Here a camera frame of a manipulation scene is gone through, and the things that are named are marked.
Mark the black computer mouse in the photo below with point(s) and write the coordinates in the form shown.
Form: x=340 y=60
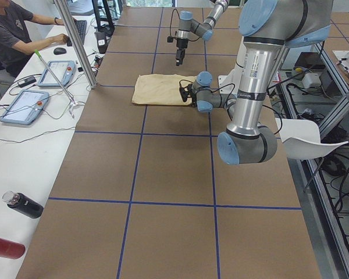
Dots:
x=59 y=51

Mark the near blue teach pendant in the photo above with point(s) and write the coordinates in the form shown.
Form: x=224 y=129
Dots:
x=26 y=107

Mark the red water bottle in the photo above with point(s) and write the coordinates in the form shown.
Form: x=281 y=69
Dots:
x=10 y=249

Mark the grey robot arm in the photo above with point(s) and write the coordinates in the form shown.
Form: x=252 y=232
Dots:
x=266 y=27
x=188 y=25

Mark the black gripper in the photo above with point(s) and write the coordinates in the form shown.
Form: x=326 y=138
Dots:
x=191 y=97
x=181 y=44

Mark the aluminium frame post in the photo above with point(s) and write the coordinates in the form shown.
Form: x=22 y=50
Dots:
x=78 y=46

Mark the blue teach pendant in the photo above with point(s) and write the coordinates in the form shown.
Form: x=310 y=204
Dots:
x=63 y=69
x=26 y=107

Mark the beige long-sleeve printed shirt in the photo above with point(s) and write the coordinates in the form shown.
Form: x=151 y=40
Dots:
x=160 y=89

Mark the black insulated bottle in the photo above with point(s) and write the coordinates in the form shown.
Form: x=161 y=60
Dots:
x=22 y=204

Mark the long metal grabber stick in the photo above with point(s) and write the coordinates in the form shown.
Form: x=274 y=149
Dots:
x=73 y=102

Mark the brown paper table cover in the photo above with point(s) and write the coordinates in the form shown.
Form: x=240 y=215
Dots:
x=142 y=191

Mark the far blue teach pendant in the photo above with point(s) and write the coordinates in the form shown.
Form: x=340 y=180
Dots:
x=63 y=69

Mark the black computer keyboard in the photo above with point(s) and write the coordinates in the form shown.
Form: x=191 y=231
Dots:
x=81 y=26

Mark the seated person grey shirt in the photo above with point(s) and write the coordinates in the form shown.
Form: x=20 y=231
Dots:
x=16 y=46

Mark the white plastic chair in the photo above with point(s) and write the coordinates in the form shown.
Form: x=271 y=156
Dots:
x=301 y=139

